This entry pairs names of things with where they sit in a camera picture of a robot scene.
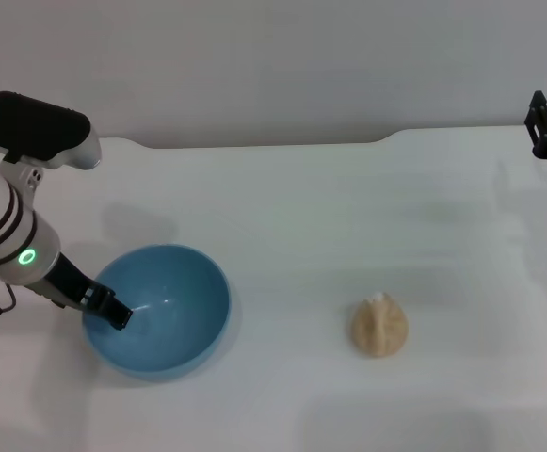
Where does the left wrist camera black grey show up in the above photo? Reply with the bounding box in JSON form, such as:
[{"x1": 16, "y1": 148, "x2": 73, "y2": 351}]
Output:
[{"x1": 0, "y1": 90, "x2": 102, "y2": 171}]

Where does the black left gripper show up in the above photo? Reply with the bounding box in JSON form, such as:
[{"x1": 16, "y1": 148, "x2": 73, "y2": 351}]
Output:
[{"x1": 41, "y1": 253, "x2": 133, "y2": 331}]

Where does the blue bowl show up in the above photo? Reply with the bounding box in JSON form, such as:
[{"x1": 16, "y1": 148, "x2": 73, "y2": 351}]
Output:
[{"x1": 81, "y1": 243, "x2": 233, "y2": 383}]

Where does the beige egg yolk pastry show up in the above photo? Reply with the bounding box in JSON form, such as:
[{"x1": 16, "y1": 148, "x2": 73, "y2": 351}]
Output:
[{"x1": 350, "y1": 291, "x2": 411, "y2": 360}]

